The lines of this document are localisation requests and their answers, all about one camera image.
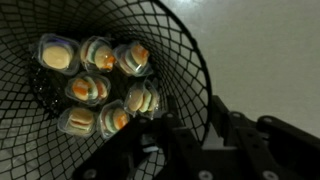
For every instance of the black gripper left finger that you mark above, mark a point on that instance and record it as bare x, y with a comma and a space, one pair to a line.
172, 112

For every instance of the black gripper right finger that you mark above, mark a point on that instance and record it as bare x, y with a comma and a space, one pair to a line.
221, 122

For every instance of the black wire mesh basket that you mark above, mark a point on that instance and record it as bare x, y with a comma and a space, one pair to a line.
76, 74

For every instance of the wrapped burger candy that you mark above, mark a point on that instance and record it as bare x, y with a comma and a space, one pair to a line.
58, 53
112, 119
142, 99
77, 121
132, 59
96, 54
88, 88

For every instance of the wrapped burger candy bottom middle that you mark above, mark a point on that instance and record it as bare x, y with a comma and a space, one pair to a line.
112, 119

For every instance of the wrapped burger candy top right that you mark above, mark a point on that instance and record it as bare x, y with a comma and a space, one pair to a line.
132, 59

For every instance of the wrapped burger candy centre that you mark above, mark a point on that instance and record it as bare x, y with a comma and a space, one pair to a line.
88, 88

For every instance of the wrapped burger candy bottom left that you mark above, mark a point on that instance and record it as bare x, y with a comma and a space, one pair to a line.
77, 121

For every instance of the wrapped burger candy top middle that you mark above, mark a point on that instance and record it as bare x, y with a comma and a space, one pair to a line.
96, 54

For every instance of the wrapped burger candy top left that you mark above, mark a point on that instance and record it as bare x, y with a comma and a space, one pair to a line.
58, 53

